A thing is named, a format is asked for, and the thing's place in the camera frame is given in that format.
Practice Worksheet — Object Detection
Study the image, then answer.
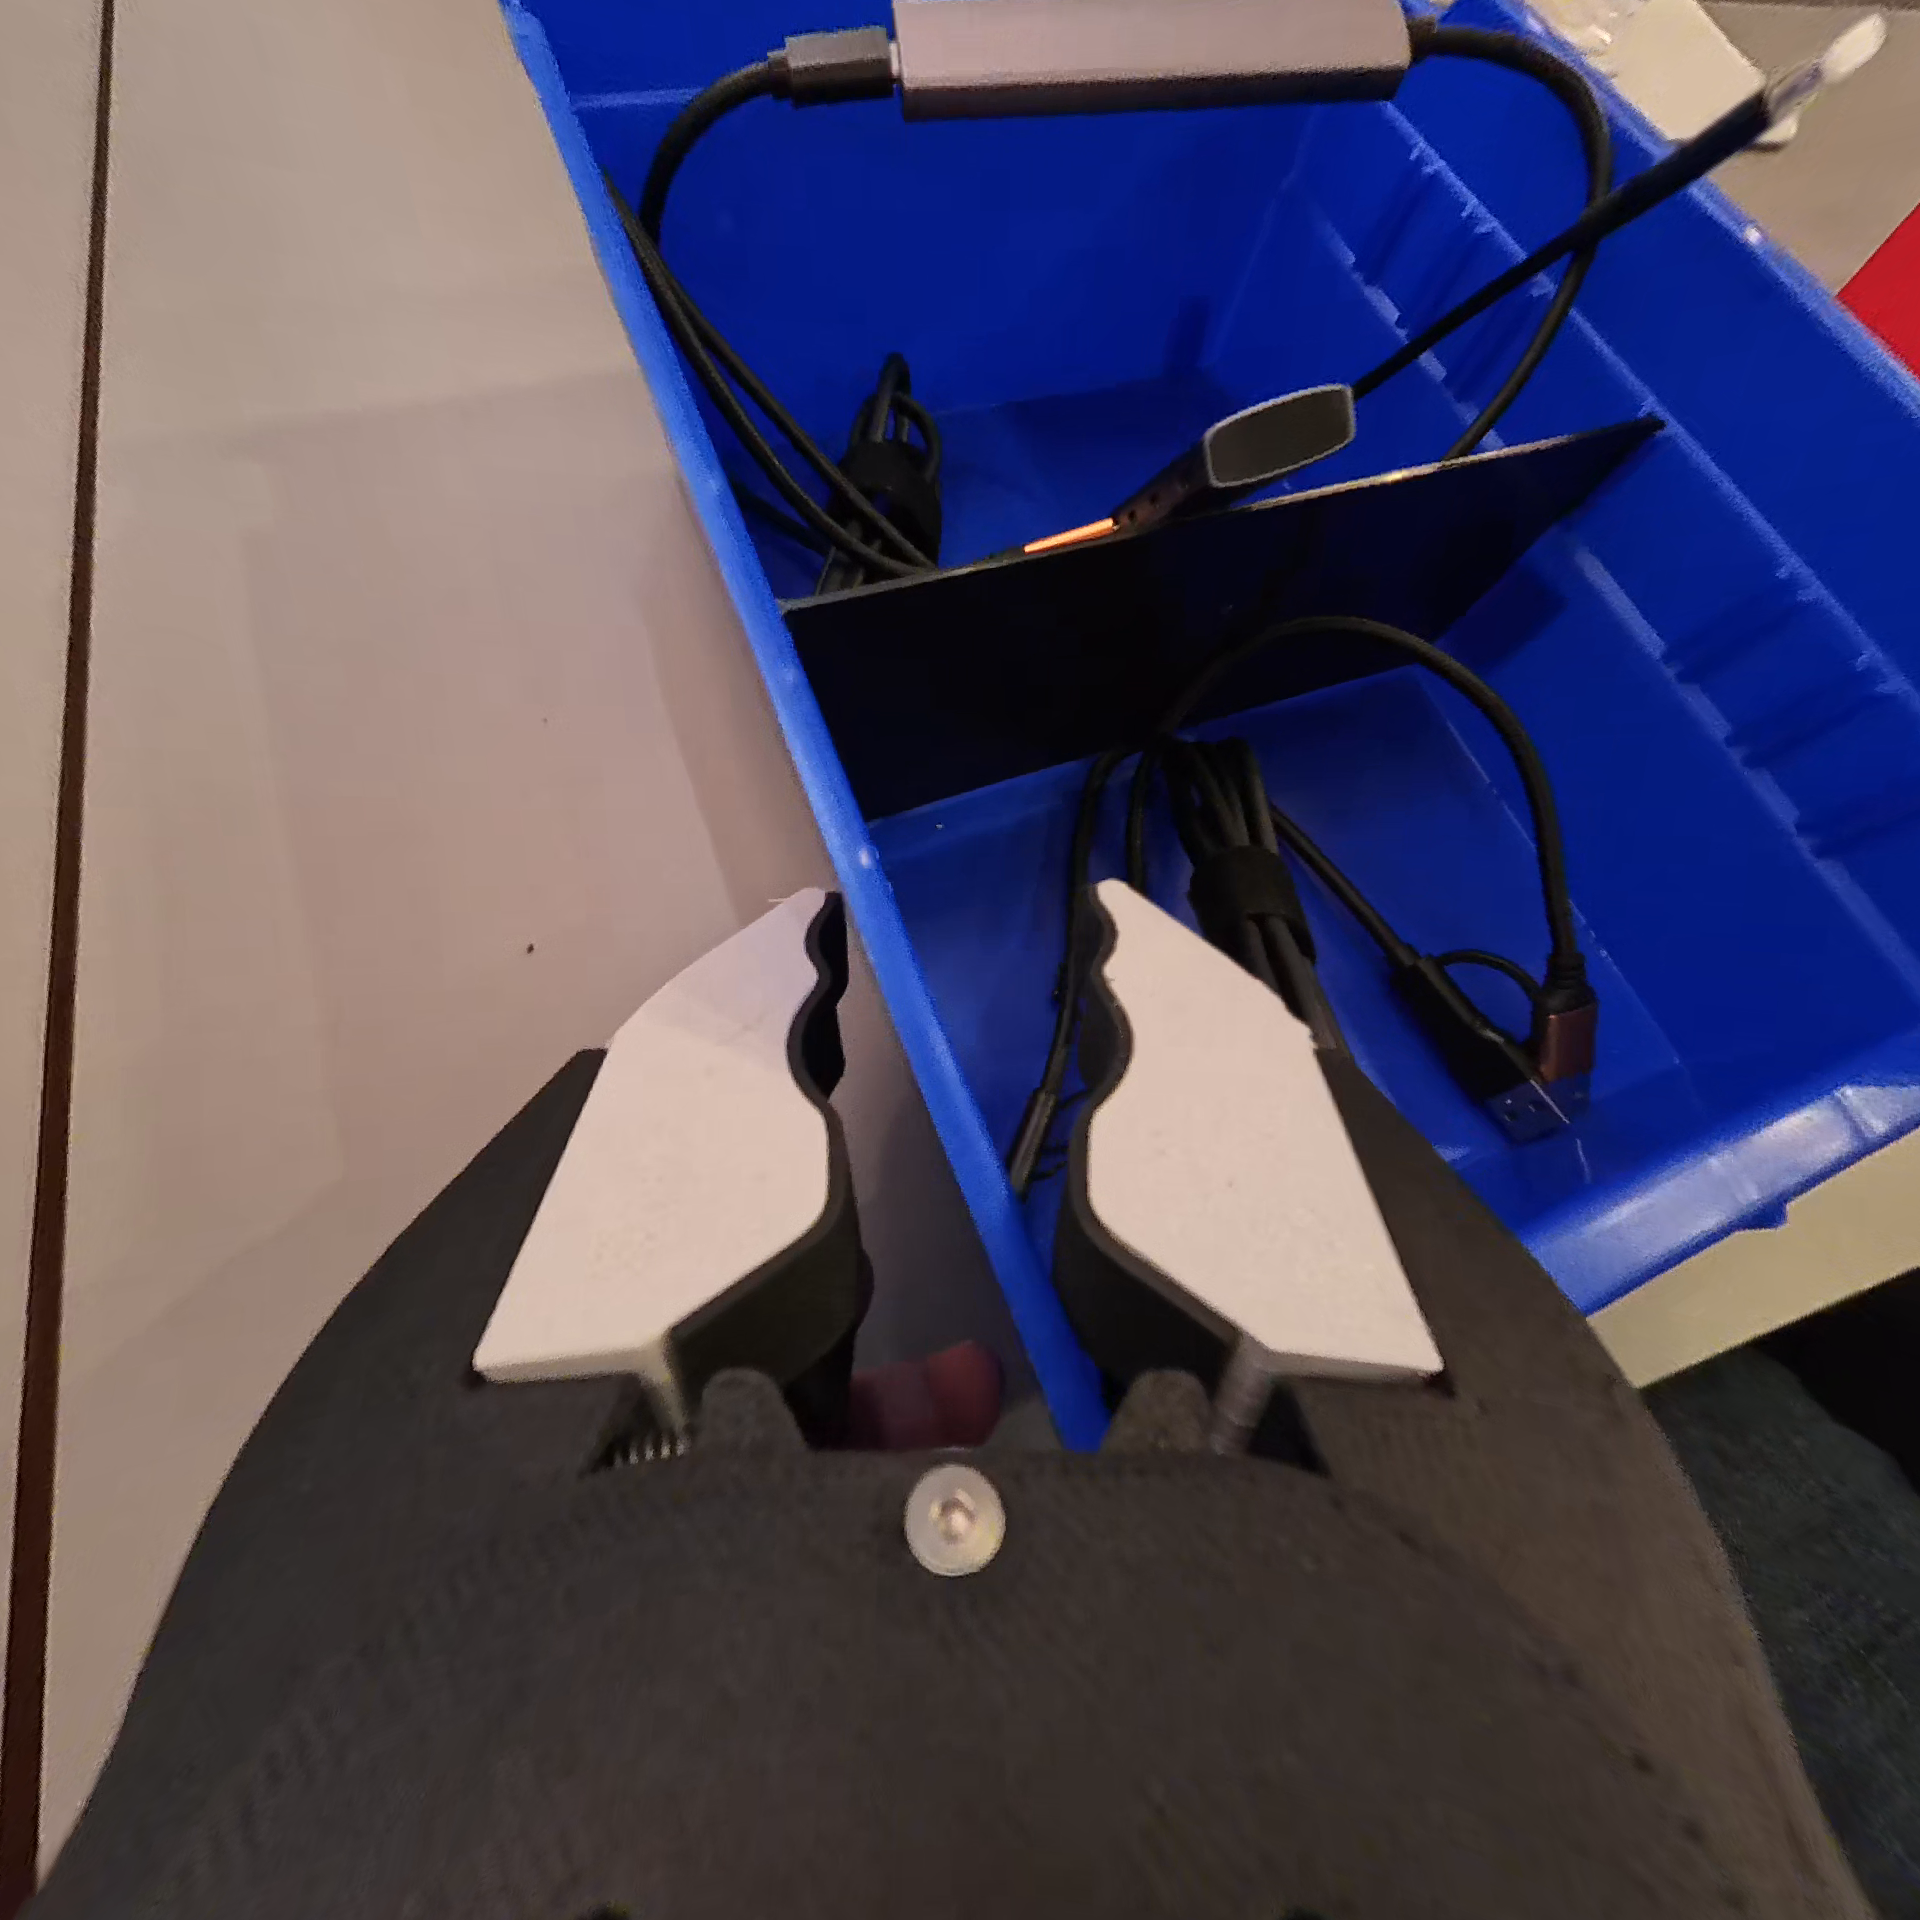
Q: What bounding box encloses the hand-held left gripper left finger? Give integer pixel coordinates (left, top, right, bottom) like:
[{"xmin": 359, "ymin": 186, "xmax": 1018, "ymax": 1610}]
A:
[{"xmin": 470, "ymin": 887, "xmax": 876, "ymax": 1466}]

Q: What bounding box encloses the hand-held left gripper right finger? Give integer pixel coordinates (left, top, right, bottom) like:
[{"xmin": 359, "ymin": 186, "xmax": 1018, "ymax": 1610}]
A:
[{"xmin": 1048, "ymin": 878, "xmax": 1444, "ymax": 1456}]

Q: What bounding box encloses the blue plastic bin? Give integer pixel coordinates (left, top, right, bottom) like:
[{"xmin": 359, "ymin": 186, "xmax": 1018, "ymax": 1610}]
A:
[{"xmin": 503, "ymin": 0, "xmax": 1920, "ymax": 1454}]

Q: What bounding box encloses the slim dark usb hub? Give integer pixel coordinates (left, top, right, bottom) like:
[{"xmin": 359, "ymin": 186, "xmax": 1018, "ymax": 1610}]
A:
[{"xmin": 1030, "ymin": 11, "xmax": 1894, "ymax": 559}]

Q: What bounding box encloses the black bin divider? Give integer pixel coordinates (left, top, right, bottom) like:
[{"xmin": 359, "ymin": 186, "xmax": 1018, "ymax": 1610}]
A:
[{"xmin": 780, "ymin": 416, "xmax": 1666, "ymax": 826}]

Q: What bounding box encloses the thin black cable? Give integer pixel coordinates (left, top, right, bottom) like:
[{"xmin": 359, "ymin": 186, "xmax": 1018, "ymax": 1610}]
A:
[{"xmin": 1008, "ymin": 737, "xmax": 1124, "ymax": 1202}]

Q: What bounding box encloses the black cable with grey plug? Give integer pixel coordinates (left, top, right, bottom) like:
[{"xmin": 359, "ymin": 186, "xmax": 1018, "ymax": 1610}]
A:
[{"xmin": 637, "ymin": 30, "xmax": 951, "ymax": 590}]

